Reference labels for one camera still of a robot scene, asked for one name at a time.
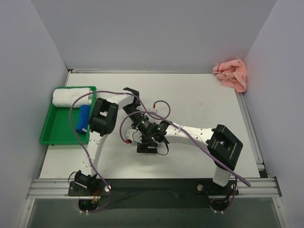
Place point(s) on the pink towel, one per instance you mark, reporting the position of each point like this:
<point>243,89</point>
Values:
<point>232,74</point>

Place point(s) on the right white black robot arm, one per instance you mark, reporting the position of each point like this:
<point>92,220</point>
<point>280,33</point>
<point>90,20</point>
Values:
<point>219,143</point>

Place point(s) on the rolled dark blue towel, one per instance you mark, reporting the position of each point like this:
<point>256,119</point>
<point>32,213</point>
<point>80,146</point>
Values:
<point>83,119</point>

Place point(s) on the aluminium front rail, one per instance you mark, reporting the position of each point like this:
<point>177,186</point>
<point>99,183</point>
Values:
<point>58,189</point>

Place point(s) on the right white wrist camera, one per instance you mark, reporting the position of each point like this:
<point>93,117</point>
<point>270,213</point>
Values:
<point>134,135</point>

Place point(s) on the rolled white towel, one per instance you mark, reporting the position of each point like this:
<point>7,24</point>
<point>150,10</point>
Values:
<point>64,97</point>

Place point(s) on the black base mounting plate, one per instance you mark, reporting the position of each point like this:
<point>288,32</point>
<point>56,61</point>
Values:
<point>155,194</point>

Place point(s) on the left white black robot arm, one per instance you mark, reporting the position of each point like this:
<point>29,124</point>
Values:
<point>102,122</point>

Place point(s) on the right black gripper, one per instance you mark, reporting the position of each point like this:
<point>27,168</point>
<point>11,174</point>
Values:
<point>149,143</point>

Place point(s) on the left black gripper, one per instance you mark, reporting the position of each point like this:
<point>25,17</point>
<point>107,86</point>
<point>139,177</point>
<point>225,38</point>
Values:
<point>136,118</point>

